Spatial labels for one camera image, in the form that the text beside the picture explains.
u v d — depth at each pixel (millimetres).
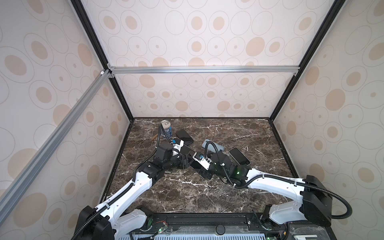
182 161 674
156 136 1061
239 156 977
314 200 407
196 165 674
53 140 549
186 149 1023
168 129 1005
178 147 714
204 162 658
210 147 1099
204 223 744
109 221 398
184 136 1095
